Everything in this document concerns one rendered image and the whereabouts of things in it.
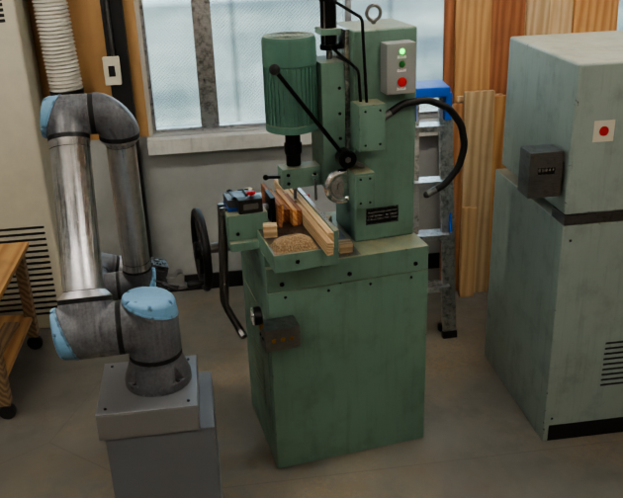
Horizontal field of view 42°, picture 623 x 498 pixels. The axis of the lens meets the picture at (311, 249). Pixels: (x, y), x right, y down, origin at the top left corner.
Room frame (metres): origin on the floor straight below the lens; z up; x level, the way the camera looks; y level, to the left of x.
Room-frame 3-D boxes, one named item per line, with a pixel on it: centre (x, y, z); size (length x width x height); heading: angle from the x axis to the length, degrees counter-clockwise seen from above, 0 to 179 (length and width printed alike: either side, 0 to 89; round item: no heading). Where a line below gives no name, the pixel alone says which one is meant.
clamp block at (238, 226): (2.53, 0.22, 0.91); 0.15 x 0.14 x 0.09; 16
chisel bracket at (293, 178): (2.63, 0.03, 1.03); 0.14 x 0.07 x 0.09; 106
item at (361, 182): (2.52, -0.17, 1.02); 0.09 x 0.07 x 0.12; 16
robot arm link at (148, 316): (2.00, 0.47, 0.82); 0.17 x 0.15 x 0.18; 101
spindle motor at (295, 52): (2.62, 0.05, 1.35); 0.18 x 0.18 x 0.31
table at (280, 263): (2.55, 0.14, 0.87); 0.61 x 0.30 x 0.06; 16
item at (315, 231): (2.56, 0.03, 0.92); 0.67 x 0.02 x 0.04; 16
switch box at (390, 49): (2.57, -0.30, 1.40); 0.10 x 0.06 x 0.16; 106
